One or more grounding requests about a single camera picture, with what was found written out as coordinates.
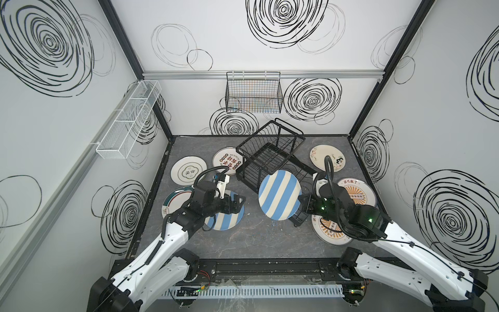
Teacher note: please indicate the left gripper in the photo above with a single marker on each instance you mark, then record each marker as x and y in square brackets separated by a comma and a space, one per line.
[234, 203]

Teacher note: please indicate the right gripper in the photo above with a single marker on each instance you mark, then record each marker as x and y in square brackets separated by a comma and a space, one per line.
[307, 203]

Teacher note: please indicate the blue striped plate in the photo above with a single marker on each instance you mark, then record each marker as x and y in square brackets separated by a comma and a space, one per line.
[222, 221]
[278, 195]

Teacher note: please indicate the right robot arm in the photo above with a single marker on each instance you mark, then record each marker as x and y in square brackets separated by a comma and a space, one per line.
[430, 278]

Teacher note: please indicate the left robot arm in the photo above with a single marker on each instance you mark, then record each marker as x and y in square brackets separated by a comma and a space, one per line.
[165, 261]

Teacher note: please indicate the orange sunburst plate front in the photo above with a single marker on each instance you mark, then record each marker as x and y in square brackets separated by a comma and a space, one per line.
[329, 231]

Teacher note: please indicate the orange sunburst plate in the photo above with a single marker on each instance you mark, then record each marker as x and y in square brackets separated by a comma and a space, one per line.
[329, 231]
[359, 191]

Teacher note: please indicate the white plate red characters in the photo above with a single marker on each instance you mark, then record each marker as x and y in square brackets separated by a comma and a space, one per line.
[228, 157]

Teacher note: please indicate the orange sunburst plate back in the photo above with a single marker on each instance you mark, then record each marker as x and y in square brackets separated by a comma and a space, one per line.
[359, 191]

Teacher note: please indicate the white plate green outline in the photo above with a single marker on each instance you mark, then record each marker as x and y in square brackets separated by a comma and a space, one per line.
[186, 170]

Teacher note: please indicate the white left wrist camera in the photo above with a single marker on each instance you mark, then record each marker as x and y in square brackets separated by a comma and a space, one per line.
[221, 185]

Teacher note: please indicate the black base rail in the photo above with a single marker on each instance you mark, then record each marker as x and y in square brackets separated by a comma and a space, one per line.
[326, 269]

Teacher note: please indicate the black wire dish rack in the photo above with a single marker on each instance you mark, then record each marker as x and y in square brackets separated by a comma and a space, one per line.
[272, 148]

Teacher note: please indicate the white slotted cable duct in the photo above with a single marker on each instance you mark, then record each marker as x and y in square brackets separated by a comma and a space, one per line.
[256, 292]

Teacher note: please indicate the black wire wall basket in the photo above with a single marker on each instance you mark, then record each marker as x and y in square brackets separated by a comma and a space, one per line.
[254, 92]

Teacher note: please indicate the white mesh wall shelf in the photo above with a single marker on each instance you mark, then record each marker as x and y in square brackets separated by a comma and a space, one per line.
[124, 132]

